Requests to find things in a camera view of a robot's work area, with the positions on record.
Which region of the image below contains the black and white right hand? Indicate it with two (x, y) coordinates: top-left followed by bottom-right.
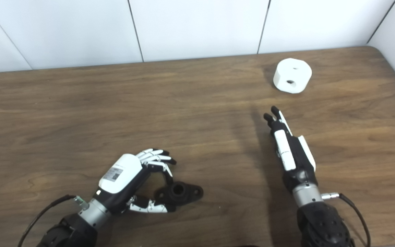
(263, 106), (318, 192)

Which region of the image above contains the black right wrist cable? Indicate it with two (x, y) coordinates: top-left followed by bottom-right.
(321, 193), (371, 247)

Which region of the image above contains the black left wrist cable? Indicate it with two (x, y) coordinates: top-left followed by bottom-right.
(17, 195), (88, 247)

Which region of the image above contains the round white piece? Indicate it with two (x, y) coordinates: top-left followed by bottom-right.
(273, 58), (312, 94)

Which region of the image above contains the black and white left hand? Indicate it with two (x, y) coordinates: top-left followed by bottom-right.
(98, 149), (177, 215)

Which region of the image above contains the black flanged holder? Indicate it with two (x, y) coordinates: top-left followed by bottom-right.
(154, 182), (204, 212)

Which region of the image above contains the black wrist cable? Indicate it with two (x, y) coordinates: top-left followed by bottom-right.
(321, 193), (371, 247)
(17, 195), (88, 247)

